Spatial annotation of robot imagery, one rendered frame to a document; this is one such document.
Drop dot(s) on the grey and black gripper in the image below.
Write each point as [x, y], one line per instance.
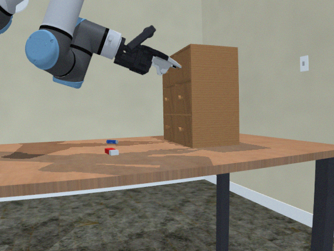
[142, 57]

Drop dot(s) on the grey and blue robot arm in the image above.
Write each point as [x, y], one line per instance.
[64, 44]

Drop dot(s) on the brown wooden chest of drawers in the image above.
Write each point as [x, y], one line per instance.
[214, 96]

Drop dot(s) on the red and white eraser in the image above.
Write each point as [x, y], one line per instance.
[111, 151]

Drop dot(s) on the brown wooden drawer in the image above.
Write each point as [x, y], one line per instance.
[184, 129]
[168, 78]
[184, 61]
[183, 97]
[169, 127]
[169, 99]

